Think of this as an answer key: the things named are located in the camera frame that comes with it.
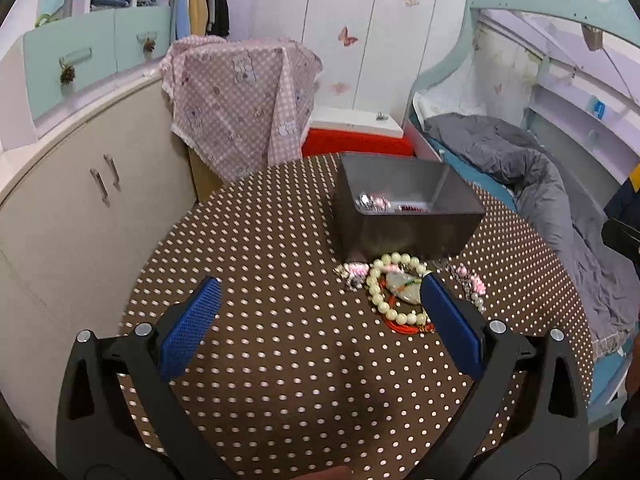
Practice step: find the pink checked bear cloth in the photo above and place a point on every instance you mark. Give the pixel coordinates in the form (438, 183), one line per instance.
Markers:
(240, 100)

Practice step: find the wide teal drawer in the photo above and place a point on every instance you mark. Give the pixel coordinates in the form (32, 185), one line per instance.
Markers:
(75, 35)

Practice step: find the dark blue cloth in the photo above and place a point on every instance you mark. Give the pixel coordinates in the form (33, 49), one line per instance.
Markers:
(624, 220)

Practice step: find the wooden stand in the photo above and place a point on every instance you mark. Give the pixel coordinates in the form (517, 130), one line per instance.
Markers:
(205, 175)

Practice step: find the white bedside shelf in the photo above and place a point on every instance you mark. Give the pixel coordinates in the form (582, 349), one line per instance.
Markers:
(575, 125)

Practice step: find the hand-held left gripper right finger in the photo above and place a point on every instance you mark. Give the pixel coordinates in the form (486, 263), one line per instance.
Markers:
(452, 325)

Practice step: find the red and white box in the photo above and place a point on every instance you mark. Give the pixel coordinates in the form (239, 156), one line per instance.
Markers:
(350, 142)

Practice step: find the white cabinet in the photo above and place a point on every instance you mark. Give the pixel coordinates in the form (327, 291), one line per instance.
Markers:
(65, 220)

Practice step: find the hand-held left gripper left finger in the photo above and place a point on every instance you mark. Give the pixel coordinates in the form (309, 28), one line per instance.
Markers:
(192, 327)

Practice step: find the grey blanket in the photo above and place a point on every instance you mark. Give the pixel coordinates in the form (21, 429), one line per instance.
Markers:
(550, 185)

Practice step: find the blue bed sheet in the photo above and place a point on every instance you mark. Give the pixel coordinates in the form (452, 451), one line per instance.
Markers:
(607, 375)

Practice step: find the pine cone ornament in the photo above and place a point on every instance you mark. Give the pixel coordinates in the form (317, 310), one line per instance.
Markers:
(148, 46)
(67, 75)

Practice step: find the white wardrobe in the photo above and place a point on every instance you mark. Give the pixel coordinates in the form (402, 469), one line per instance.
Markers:
(360, 25)

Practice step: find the light blue hanging garment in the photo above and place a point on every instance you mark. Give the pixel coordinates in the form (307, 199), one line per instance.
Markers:
(181, 2)

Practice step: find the faint pink butterfly sticker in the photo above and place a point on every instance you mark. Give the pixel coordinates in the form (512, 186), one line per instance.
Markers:
(340, 87)

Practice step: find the pink flower hair clip left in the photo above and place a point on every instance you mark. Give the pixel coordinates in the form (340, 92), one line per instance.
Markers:
(356, 271)

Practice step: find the brown polka dot tablecloth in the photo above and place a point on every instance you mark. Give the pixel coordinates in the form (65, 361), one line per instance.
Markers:
(280, 270)

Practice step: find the narrow teal drawer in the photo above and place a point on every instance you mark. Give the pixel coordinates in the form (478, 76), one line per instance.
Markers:
(142, 22)

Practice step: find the jade pendant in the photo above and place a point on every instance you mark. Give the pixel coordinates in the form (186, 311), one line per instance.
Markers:
(402, 286)

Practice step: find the grey storage box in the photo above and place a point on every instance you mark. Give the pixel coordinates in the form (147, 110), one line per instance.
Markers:
(400, 235)

